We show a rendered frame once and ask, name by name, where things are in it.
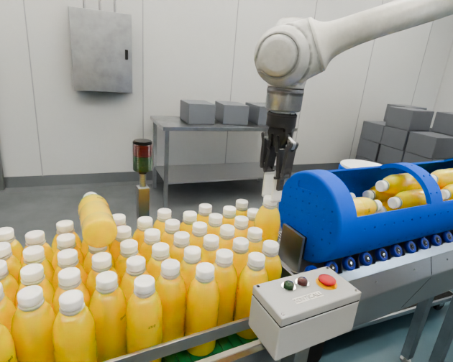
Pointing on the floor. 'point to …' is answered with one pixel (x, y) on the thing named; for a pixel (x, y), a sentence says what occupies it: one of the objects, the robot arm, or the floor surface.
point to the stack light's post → (142, 195)
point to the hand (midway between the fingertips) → (272, 187)
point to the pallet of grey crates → (413, 136)
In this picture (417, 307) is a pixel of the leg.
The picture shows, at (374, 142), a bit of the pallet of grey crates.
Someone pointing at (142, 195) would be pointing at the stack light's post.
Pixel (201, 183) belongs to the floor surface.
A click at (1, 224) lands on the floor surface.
